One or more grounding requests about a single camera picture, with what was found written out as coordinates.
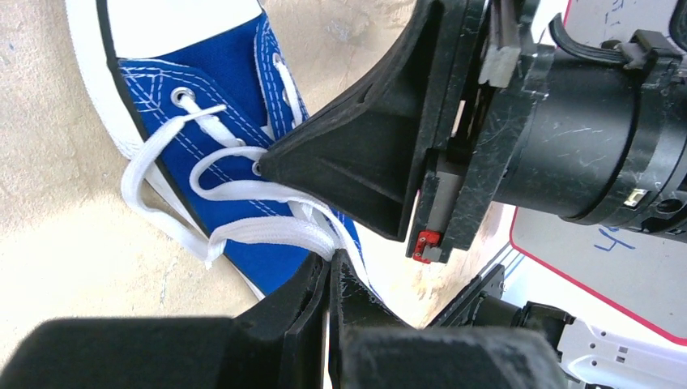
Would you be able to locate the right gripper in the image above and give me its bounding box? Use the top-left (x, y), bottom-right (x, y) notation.
top-left (260, 1), bottom-right (553, 263)

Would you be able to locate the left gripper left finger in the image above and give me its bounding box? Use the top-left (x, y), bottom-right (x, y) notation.
top-left (1, 254), bottom-right (330, 388)

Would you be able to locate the red framed whiteboard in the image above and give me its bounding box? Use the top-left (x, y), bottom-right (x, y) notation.
top-left (497, 1), bottom-right (686, 346)

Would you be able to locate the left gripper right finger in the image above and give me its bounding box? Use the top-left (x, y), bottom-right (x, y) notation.
top-left (329, 250), bottom-right (568, 388)

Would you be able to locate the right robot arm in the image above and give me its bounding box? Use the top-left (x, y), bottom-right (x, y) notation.
top-left (260, 1), bottom-right (686, 388)

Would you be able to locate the blue canvas sneaker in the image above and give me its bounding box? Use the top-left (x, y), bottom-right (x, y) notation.
top-left (66, 1), bottom-right (370, 298)

